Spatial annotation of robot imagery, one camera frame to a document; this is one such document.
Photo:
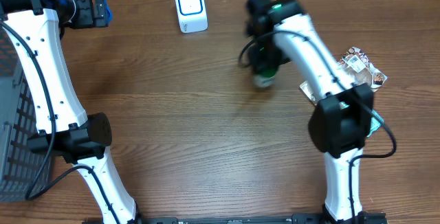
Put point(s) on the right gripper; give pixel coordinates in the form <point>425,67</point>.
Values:
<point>262,61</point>

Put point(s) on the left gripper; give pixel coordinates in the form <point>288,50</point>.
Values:
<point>91,18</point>

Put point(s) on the green lid clear jar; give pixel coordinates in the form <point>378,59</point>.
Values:
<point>264,78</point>

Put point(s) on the beige plastic pouch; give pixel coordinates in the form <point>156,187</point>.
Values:
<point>355,68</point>

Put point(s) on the teal snack packet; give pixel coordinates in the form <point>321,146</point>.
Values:
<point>376,122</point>

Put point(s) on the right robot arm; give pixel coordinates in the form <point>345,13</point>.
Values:
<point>282,31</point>

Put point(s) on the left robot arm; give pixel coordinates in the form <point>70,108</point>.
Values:
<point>63,127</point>

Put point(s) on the white barcode scanner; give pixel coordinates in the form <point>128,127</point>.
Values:
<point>192,15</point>

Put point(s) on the grey plastic mesh basket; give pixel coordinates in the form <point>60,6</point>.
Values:
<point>19,165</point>

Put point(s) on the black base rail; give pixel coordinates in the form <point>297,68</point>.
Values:
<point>294,219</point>

